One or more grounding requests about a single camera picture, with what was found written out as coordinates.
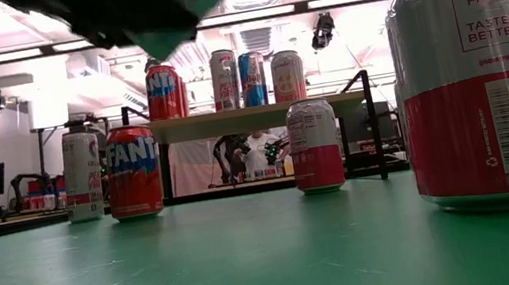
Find white Celsius peach can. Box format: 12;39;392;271
206;47;244;114
55;128;110;226

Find blue silver Red Bull can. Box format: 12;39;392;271
235;49;271;110

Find Spindrift grapefruit can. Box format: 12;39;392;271
267;48;309;105

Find wooden shelf with black legs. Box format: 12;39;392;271
120;67;391;219

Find person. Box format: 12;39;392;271
231;127;290;182

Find white red Spindrift can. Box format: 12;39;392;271
282;95;349;199
381;0;509;228

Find black overhead camera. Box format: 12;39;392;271
306;9;339;53

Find black aluminium table frame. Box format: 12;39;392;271
0;159;412;240

